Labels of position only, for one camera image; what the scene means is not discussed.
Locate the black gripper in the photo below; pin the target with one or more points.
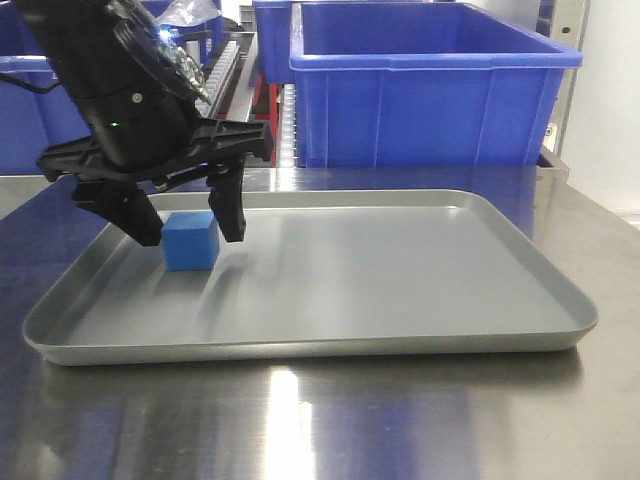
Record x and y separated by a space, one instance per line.
145 132

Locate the blue cube block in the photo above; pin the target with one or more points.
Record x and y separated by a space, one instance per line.
190 241

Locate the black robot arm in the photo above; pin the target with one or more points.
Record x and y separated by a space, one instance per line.
138 95

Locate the green circuit board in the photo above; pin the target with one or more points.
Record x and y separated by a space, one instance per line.
181 62

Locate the blue bin front left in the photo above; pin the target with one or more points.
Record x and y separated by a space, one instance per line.
30 115

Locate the blue bin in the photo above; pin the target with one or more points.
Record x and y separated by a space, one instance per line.
30 115
382 84
272 40

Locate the clear plastic bag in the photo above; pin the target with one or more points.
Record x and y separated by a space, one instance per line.
188 13

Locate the grey metal tray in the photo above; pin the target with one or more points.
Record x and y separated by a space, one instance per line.
320 273

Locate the blue bin rear centre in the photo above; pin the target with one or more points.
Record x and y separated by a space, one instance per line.
272 40

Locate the blue bin front right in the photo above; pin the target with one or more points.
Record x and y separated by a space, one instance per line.
382 84

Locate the white roller conveyor rail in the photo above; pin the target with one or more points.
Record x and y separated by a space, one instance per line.
219 80

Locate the red shelf frame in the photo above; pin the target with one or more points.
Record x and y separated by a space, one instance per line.
265 106

